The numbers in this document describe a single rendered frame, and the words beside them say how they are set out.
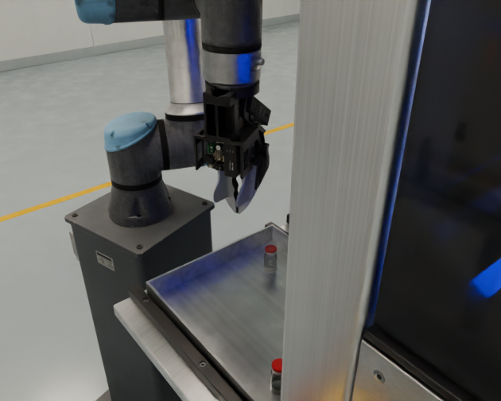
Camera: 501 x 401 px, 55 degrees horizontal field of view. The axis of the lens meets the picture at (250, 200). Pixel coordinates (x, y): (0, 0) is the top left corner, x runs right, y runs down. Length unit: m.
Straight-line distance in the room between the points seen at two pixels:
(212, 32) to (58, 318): 1.70
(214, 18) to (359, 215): 0.40
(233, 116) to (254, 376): 0.34
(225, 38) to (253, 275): 0.41
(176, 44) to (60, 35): 4.74
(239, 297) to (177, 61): 0.52
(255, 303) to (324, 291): 0.49
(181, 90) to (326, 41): 0.84
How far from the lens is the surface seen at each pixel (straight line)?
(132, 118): 1.11
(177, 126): 1.08
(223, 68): 0.61
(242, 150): 0.62
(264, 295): 0.79
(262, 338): 0.73
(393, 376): 0.29
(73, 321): 2.12
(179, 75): 1.07
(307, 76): 0.25
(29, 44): 5.69
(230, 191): 0.73
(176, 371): 0.70
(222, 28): 0.60
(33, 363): 2.02
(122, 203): 1.13
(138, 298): 0.78
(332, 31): 0.23
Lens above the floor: 1.41
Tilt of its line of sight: 31 degrees down
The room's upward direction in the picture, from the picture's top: straight up
